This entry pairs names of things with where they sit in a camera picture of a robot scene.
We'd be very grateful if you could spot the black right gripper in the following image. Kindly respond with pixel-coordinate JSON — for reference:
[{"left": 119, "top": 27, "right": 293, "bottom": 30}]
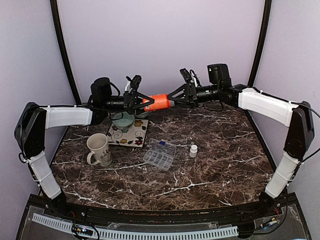
[{"left": 168, "top": 82, "right": 221, "bottom": 109}]

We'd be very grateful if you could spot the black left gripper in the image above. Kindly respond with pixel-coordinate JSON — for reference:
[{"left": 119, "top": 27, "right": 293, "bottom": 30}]
[{"left": 102, "top": 90, "right": 156, "bottom": 115}]

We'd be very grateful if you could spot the orange bottle with grey lid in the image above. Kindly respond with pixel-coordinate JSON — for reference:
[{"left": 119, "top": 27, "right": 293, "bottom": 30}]
[{"left": 143, "top": 93, "right": 175, "bottom": 112}]

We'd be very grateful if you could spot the clear plastic pill organizer box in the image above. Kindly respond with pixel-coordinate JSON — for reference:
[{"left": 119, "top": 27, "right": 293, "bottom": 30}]
[{"left": 142, "top": 138, "right": 177, "bottom": 171}]

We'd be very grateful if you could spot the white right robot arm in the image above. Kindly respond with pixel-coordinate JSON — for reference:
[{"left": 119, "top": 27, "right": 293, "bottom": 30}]
[{"left": 167, "top": 83, "right": 315, "bottom": 199}]

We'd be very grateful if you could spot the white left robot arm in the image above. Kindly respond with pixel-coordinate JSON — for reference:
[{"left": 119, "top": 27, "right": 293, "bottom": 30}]
[{"left": 14, "top": 91, "right": 155, "bottom": 218}]

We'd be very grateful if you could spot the teal striped ceramic bowl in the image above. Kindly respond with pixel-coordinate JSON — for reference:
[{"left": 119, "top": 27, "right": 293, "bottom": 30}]
[{"left": 112, "top": 111, "right": 135, "bottom": 133}]

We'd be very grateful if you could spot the square floral ceramic plate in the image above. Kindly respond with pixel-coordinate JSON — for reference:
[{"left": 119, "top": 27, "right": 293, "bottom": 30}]
[{"left": 106, "top": 119, "right": 149, "bottom": 148}]

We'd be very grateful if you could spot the small white pill bottle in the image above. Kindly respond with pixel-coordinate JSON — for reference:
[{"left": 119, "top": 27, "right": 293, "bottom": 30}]
[{"left": 189, "top": 144, "right": 198, "bottom": 158}]

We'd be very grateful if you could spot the beige printed ceramic mug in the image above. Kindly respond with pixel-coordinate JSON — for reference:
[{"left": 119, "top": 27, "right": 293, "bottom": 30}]
[{"left": 86, "top": 133, "right": 112, "bottom": 167}]

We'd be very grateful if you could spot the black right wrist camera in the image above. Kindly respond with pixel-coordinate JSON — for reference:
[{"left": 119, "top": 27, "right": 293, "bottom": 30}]
[{"left": 207, "top": 63, "right": 232, "bottom": 89}]

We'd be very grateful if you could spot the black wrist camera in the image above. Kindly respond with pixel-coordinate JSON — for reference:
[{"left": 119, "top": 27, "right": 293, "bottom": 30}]
[
  {"left": 207, "top": 63, "right": 232, "bottom": 89},
  {"left": 90, "top": 77, "right": 112, "bottom": 104}
]

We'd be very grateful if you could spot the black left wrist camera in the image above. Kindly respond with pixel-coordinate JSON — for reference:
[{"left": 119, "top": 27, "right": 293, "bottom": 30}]
[{"left": 90, "top": 77, "right": 112, "bottom": 104}]

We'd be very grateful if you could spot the black left frame post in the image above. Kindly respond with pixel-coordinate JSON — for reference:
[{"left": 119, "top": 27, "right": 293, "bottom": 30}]
[{"left": 49, "top": 0, "right": 82, "bottom": 105}]

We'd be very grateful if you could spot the black frame post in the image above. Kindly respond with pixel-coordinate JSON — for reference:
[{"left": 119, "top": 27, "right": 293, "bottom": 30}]
[
  {"left": 49, "top": 0, "right": 82, "bottom": 105},
  {"left": 242, "top": 0, "right": 273, "bottom": 102}
]

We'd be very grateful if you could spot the black right frame post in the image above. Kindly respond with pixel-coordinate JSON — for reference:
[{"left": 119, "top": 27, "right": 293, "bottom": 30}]
[{"left": 242, "top": 0, "right": 273, "bottom": 102}]

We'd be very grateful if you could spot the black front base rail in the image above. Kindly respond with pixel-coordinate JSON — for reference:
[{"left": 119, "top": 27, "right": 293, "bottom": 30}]
[{"left": 24, "top": 192, "right": 298, "bottom": 226}]

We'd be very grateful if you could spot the white slotted cable duct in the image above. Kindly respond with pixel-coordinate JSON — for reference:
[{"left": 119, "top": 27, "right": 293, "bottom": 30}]
[{"left": 31, "top": 213, "right": 239, "bottom": 240}]

